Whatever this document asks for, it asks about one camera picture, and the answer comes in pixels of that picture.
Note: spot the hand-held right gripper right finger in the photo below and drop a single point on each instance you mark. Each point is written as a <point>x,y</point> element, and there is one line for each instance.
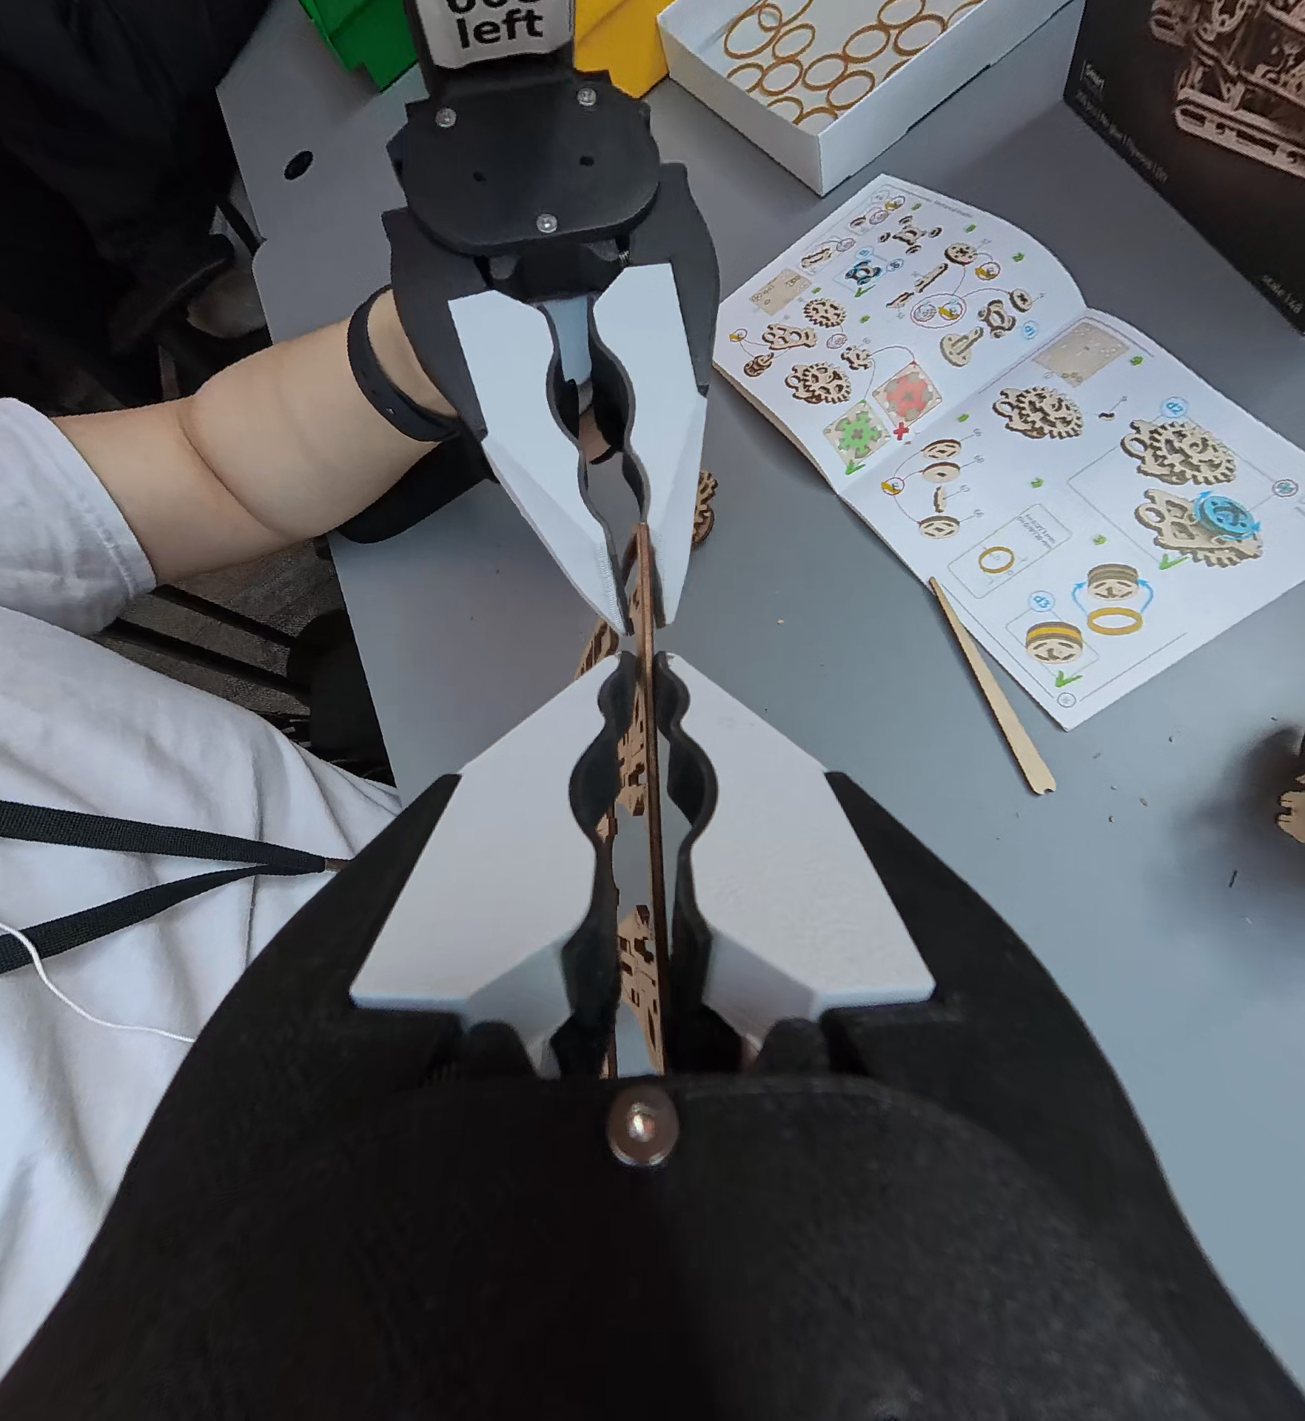
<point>796,888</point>

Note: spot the black office chair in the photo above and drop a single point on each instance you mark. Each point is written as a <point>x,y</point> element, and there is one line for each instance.
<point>74,166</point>

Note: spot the yellow box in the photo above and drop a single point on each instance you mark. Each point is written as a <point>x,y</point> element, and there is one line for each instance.
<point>619,44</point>

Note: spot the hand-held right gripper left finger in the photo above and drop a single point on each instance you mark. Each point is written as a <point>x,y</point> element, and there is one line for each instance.
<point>463,888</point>

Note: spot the thin wooden stick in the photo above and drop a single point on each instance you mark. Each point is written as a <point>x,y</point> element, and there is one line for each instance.
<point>992,688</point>

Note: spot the person's left forearm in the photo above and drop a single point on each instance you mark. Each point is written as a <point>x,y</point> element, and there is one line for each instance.
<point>252,454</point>

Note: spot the black chair base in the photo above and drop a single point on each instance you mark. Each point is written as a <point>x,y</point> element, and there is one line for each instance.
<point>274,688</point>

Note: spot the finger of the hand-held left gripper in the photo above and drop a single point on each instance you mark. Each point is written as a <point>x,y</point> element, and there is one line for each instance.
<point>669,422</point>
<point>520,422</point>

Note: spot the black wristband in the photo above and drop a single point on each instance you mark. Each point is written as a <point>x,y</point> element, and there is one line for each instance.
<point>375,377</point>

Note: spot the white cardboard box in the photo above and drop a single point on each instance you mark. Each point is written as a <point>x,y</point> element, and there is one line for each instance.
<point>863,155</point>

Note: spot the thin white thread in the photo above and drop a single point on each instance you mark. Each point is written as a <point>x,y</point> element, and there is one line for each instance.
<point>52,983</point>

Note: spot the open instruction booklet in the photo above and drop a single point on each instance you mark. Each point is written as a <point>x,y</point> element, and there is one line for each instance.
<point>1107,365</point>

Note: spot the laser-cut wooden parts sheet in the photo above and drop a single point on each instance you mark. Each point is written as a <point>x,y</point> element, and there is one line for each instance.
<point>648,777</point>

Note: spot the green box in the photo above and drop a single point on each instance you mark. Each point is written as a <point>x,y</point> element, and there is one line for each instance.
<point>358,32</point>

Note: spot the black model kit box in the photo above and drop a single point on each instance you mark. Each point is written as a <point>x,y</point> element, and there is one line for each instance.
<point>1196,188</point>

